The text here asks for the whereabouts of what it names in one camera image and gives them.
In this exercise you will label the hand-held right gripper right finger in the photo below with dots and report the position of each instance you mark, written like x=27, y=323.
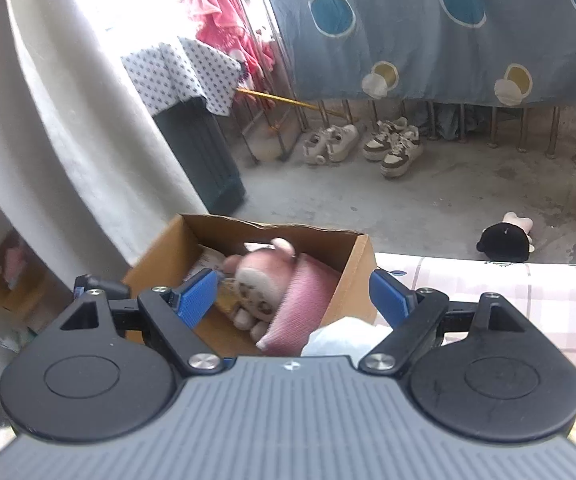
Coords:
x=387, y=300

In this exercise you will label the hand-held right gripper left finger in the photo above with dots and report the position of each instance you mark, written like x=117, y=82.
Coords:
x=198, y=297

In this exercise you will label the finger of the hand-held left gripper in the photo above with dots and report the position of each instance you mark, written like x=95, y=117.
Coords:
x=113, y=287

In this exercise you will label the large cardboard box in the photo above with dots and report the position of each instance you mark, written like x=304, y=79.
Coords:
x=168, y=260

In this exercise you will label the pink plush toy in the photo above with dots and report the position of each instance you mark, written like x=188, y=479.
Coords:
x=258, y=285

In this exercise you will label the pink towel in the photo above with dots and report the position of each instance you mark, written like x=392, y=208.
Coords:
x=303, y=300

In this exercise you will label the small cardboard box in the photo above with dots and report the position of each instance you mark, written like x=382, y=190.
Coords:
x=18, y=295

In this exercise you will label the printed table cover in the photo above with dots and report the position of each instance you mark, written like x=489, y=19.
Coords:
x=492, y=280

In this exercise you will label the black white plush toy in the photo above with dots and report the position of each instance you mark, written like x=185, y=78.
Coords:
x=505, y=242

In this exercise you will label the white brown sneaker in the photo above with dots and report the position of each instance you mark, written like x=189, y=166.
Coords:
x=380, y=142
x=400, y=157

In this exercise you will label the white curtain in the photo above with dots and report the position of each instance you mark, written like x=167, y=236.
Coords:
x=68, y=110

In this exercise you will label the yellow stick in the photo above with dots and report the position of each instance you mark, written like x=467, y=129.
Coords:
x=288, y=101

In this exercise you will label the metal balcony railing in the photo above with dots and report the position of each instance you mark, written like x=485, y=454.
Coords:
x=522, y=130

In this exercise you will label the white star patterned cloth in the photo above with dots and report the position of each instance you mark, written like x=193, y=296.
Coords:
x=178, y=70

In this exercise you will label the blue grey patterned blanket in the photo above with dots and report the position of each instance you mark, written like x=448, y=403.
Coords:
x=417, y=50

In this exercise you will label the pink hanging dress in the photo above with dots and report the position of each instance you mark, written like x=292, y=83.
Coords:
x=218, y=15

